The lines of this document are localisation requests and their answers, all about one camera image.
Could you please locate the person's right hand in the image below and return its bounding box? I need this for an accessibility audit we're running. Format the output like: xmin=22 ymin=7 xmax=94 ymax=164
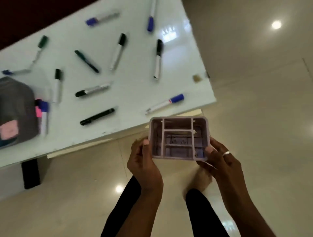
xmin=196 ymin=137 xmax=244 ymax=189

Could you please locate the person's left hand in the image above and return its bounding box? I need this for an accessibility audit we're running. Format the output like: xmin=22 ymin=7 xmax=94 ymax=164
xmin=127 ymin=139 xmax=164 ymax=196

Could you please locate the lilac plastic desk organizer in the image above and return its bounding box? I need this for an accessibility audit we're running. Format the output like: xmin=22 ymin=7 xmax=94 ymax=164
xmin=148 ymin=116 xmax=211 ymax=162

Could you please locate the person's left forearm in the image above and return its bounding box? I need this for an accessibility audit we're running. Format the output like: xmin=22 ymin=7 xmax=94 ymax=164
xmin=115 ymin=187 xmax=164 ymax=237

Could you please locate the person's right forearm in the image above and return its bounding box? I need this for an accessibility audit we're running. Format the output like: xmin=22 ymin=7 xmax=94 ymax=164
xmin=220 ymin=179 xmax=277 ymax=237

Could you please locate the person's bare foot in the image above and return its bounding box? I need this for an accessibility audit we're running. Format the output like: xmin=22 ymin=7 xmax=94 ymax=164
xmin=183 ymin=168 xmax=212 ymax=197

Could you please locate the blue cap red band marker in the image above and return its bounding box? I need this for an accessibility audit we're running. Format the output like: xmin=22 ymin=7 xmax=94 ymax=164
xmin=145 ymin=93 xmax=185 ymax=115

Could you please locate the all black marker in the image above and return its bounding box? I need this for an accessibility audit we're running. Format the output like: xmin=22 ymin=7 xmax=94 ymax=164
xmin=80 ymin=108 xmax=115 ymax=126

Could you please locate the person's right leg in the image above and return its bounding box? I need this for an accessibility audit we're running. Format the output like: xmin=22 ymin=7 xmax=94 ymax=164
xmin=185 ymin=188 xmax=230 ymax=237

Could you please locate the person's leg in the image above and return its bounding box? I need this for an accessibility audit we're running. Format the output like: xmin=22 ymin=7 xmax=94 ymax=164
xmin=101 ymin=175 xmax=142 ymax=237
xmin=185 ymin=188 xmax=230 ymax=237

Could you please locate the person's left leg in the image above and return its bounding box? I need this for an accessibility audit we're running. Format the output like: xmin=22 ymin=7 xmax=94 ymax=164
xmin=101 ymin=175 xmax=142 ymax=237

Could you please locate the black cap silver marker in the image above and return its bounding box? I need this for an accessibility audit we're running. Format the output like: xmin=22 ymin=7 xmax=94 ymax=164
xmin=75 ymin=82 xmax=112 ymax=98

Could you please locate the black cap white marker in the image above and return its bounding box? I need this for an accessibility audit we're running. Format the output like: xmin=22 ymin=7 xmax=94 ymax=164
xmin=153 ymin=39 xmax=164 ymax=80
xmin=52 ymin=69 xmax=64 ymax=103
xmin=109 ymin=33 xmax=127 ymax=71

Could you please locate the dark green pen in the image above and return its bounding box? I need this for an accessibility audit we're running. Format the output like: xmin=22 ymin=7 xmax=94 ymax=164
xmin=74 ymin=50 xmax=100 ymax=74

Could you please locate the blue cap white marker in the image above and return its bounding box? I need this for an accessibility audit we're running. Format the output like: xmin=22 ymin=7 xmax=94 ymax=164
xmin=39 ymin=100 xmax=50 ymax=136
xmin=147 ymin=0 xmax=157 ymax=32

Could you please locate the black table leg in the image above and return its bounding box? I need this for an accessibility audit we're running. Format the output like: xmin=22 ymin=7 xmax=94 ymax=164
xmin=21 ymin=158 xmax=41 ymax=190

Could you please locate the grey pouch with pink label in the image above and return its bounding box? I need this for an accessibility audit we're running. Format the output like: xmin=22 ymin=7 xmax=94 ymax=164
xmin=0 ymin=76 xmax=41 ymax=148

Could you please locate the blue cap silver marker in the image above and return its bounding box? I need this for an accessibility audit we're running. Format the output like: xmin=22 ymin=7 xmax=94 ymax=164
xmin=85 ymin=11 xmax=120 ymax=27

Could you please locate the green cap white marker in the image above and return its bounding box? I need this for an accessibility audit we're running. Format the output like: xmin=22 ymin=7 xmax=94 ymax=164
xmin=31 ymin=35 xmax=49 ymax=64

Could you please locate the thin blue cap pen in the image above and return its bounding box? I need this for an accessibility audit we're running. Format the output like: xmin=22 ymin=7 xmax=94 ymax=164
xmin=2 ymin=69 xmax=32 ymax=76

